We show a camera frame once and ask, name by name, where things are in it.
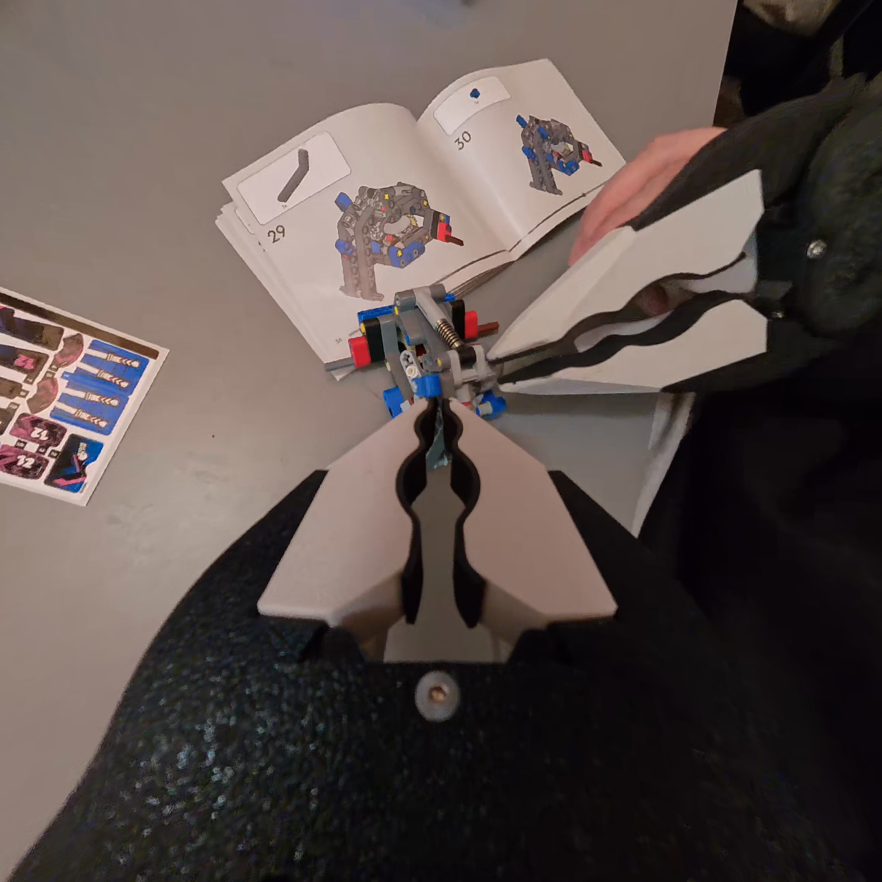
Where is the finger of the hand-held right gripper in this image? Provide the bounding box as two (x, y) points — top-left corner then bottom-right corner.
(496, 298), (770, 397)
(484, 167), (767, 361)

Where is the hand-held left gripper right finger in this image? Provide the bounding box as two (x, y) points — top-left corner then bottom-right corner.
(444, 398), (619, 664)

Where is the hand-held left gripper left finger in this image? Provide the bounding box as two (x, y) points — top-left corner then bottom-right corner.
(256, 398), (436, 662)

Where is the dark grey angled lego beam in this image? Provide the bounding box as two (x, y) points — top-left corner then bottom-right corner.
(426, 407), (452, 473)

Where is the blue grey lego model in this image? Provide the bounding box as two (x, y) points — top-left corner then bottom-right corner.
(327, 284), (511, 421)

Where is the lego instruction booklet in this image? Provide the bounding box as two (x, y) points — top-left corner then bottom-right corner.
(215, 58), (627, 365)

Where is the lego sticker sheet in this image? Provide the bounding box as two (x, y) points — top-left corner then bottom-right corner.
(0, 286), (170, 507)

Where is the person's right hand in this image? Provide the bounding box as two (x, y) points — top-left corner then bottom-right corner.
(569, 126), (728, 266)

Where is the person's black clothed body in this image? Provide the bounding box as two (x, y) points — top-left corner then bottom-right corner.
(634, 0), (882, 882)

